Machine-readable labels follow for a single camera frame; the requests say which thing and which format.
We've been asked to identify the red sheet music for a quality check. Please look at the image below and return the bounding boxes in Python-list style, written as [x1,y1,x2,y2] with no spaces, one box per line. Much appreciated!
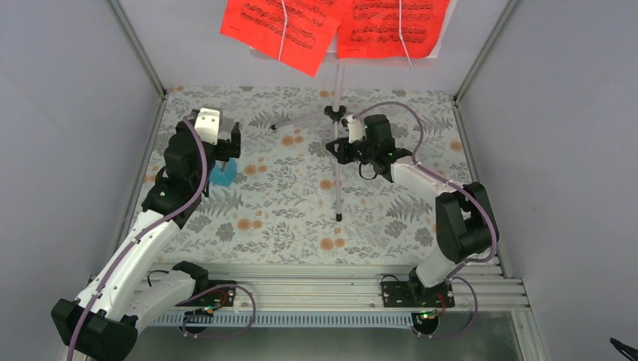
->
[220,0,352,77]
[336,0,451,60]

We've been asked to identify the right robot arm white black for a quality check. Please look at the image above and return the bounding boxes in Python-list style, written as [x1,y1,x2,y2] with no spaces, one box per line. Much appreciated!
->
[326,114,499,306]

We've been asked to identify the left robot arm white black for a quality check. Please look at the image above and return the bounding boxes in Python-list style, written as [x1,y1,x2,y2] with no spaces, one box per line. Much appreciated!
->
[51,116,241,360]

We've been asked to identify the floral table mat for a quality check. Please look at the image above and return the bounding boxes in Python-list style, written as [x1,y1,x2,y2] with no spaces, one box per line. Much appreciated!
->
[130,85,494,266]

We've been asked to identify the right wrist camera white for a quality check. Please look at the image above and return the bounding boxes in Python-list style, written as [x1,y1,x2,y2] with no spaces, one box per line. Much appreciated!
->
[342,114,365,144]

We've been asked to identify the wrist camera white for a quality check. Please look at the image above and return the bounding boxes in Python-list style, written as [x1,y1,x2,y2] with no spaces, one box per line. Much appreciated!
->
[342,114,365,144]
[194,108,222,145]

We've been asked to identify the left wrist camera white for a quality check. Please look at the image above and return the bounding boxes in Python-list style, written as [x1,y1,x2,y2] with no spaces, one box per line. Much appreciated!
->
[194,108,222,145]

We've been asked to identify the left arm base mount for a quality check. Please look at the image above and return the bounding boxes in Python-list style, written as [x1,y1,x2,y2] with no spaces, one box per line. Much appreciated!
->
[172,261,236,324]

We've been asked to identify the aluminium rail base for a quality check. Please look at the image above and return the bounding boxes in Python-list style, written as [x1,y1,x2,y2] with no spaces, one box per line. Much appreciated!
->
[150,264,546,360]

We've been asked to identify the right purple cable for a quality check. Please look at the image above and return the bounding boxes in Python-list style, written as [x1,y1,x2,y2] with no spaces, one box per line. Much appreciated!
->
[354,102,500,340]

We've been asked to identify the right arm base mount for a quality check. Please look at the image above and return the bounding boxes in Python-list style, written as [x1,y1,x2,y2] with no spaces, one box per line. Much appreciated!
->
[380,275,455,336]

